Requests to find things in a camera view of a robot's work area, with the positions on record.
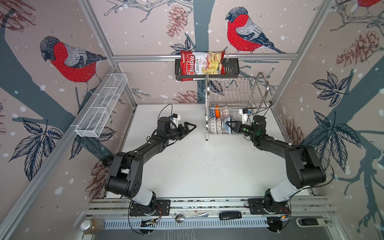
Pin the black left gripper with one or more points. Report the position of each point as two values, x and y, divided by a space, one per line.
186 131

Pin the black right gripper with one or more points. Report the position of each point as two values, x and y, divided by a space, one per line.
239 123

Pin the blue floral white bowl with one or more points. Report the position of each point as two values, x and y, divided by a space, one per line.
226 127

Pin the brown white patterned bowl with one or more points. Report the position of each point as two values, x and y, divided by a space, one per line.
219 125

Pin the orange plastic bowl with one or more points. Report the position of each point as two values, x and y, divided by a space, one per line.
217 112

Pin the stainless steel dish rack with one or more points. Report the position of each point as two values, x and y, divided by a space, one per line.
235 94

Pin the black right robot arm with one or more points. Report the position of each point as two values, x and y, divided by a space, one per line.
303 166

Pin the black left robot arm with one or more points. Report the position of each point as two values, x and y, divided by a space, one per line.
126 169

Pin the red cassava chips bag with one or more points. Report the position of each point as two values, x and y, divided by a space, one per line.
202 63

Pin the black round knob bottle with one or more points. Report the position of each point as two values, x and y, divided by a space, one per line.
107 160

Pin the metal spoon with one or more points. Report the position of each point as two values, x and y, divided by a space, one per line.
180 218

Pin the black remote device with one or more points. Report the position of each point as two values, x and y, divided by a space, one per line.
230 215

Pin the glass jar with silver lid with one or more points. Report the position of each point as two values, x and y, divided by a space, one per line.
92 226

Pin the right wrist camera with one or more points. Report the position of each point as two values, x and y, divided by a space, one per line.
244 113

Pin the black wire shelf basket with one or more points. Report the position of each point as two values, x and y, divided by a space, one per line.
230 66

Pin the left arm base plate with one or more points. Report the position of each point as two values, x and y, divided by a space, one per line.
155 208

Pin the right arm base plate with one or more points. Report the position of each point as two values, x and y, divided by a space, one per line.
259 206

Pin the white wire mesh basket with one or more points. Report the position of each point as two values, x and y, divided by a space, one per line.
98 114

